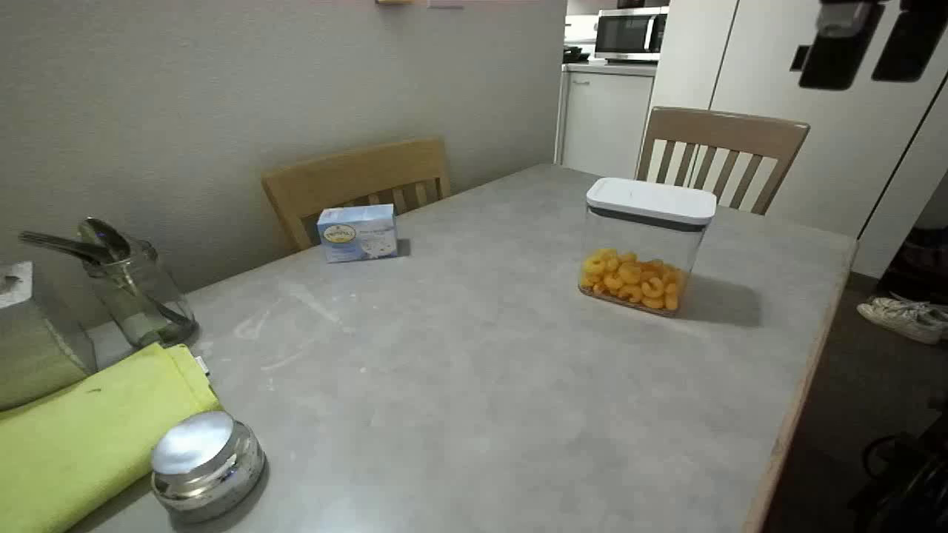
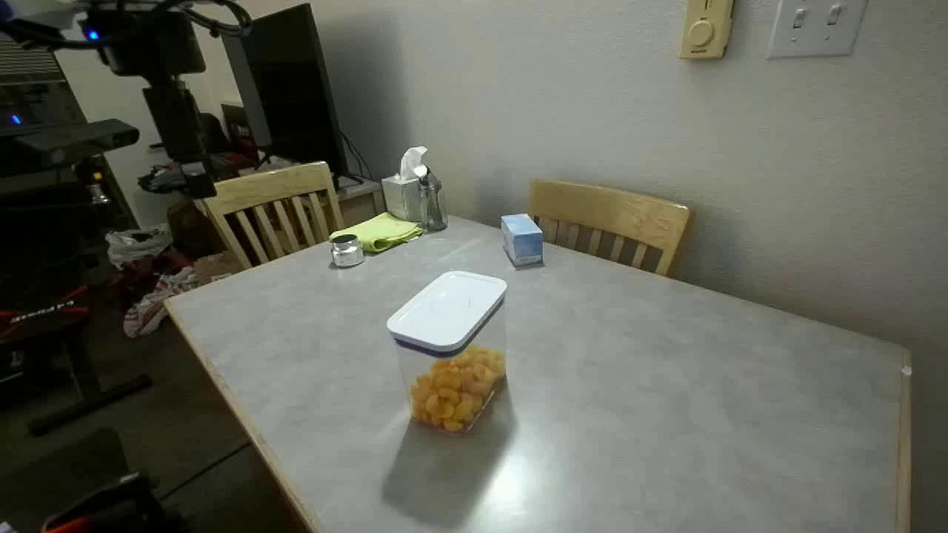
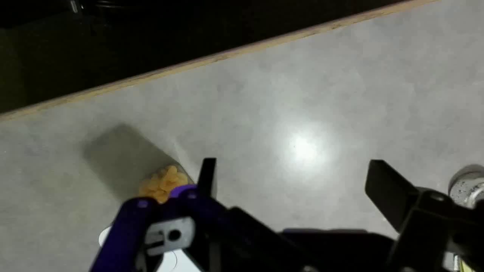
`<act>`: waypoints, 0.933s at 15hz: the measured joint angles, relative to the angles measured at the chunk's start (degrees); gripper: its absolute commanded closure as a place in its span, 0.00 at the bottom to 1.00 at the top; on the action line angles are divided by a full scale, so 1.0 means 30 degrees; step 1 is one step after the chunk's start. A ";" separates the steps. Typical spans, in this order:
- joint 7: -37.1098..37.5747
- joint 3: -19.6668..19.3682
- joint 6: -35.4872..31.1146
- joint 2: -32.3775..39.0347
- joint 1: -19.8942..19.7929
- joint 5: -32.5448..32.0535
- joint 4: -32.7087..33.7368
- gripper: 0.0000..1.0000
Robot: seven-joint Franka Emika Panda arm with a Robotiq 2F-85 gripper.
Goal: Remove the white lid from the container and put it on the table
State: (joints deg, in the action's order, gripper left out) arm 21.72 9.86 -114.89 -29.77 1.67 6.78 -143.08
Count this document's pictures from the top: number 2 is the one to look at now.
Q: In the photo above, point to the wooden chair with solid backrest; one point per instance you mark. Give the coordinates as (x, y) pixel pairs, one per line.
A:
(612, 216)

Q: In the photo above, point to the orange snack pieces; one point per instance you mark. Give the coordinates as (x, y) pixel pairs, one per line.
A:
(457, 392)

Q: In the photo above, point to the lime green cloth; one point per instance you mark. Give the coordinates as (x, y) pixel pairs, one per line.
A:
(383, 231)

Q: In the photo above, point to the black camera on stand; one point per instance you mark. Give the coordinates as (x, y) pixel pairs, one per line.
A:
(159, 49)

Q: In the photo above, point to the white wall light switch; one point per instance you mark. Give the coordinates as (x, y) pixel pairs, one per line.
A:
(815, 25)

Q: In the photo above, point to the clear plastic storage container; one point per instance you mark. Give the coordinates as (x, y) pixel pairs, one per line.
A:
(494, 342)

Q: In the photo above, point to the black flat screen monitor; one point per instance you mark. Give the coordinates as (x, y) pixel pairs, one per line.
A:
(294, 89)

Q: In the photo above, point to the black bar shaped sensor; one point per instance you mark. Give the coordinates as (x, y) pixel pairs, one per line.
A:
(70, 139)

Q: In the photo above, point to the light blue cardboard box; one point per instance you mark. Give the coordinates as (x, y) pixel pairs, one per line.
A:
(523, 237)

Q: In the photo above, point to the wooden chair with slatted back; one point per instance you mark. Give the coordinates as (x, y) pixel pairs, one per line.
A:
(268, 188)

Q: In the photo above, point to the round silver metal tin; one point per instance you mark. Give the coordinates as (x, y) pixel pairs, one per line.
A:
(347, 253)

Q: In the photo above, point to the white rectangular container lid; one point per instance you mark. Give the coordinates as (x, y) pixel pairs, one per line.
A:
(445, 308)

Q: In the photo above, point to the pile of clutter on floor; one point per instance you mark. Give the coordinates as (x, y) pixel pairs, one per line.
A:
(159, 284)

